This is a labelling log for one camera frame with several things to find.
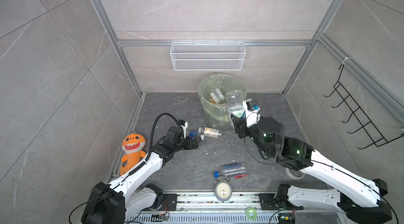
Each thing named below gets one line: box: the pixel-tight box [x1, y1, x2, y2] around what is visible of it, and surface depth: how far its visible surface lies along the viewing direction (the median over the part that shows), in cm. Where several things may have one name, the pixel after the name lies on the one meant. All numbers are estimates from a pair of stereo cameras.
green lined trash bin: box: [197, 73, 248, 132], surface depth 94 cm
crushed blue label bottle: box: [188, 130, 199, 139], surface depth 94 cm
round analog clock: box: [214, 180, 232, 203], surface depth 75 cm
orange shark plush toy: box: [119, 133, 147, 177], surface depth 85 cm
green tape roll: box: [245, 206, 258, 221], surface depth 72 cm
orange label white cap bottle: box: [197, 127, 222, 139], surface depth 95 cm
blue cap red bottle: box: [214, 162, 248, 179], surface depth 81 cm
